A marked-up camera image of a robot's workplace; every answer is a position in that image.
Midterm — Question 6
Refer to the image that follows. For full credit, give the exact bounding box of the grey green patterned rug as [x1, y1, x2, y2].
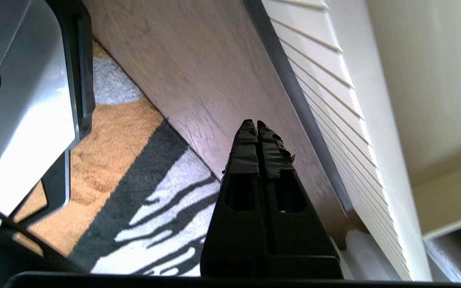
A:
[12, 38, 221, 276]

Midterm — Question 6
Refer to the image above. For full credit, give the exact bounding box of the dark robot base chassis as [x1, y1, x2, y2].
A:
[0, 0, 96, 276]

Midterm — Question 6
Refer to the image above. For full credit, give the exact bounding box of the cream fluted drawer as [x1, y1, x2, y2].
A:
[243, 0, 461, 281]

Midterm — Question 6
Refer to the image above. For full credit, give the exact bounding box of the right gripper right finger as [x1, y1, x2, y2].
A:
[257, 120, 340, 257]

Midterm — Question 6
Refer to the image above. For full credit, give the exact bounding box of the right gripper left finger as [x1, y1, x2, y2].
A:
[200, 119, 270, 277]

